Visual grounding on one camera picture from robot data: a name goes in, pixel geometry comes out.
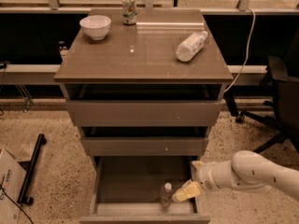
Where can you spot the open bottom drawer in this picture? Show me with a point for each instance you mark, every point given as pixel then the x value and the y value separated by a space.
pixel 127 191

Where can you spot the black office chair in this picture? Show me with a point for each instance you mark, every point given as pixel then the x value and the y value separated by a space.
pixel 285 90

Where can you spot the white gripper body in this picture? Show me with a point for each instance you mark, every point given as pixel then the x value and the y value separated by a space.
pixel 204 174

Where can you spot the clear water bottle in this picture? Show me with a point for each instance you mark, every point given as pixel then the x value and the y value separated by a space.
pixel 166 195

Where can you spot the black metal stand bar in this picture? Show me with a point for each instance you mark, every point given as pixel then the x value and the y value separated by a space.
pixel 30 168

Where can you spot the drink can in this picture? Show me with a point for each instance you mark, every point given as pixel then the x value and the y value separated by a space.
pixel 129 12

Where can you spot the middle drawer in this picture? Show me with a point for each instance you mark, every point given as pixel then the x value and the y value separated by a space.
pixel 144 141

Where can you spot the small bottle behind cabinet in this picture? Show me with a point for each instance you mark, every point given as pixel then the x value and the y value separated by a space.
pixel 63 49

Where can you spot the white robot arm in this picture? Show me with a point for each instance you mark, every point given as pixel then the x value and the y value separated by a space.
pixel 246 171

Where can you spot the grey drawer cabinet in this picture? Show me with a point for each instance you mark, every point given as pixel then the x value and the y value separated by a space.
pixel 139 63

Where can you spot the top drawer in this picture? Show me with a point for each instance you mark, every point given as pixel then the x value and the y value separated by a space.
pixel 143 113

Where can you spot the white bowl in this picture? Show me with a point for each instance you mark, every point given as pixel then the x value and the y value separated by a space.
pixel 96 27

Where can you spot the white lying plastic bottle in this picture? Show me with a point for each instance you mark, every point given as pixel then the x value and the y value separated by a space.
pixel 191 46

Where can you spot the cardboard box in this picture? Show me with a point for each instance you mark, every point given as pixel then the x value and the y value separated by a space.
pixel 11 177

